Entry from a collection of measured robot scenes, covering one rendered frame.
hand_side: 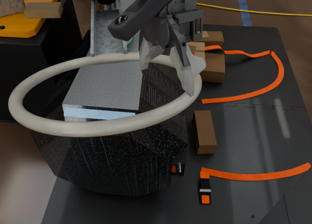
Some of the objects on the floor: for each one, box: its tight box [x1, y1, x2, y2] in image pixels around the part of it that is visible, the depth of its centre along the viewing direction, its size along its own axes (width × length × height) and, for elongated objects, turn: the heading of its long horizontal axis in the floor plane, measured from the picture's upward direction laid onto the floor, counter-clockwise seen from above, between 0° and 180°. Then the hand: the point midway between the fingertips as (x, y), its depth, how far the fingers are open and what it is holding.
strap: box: [201, 45, 312, 181], centre depth 212 cm, size 78×139×20 cm, turn 175°
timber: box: [192, 110, 217, 154], centre depth 194 cm, size 30×12×12 cm, turn 2°
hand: (162, 86), depth 53 cm, fingers open, 14 cm apart
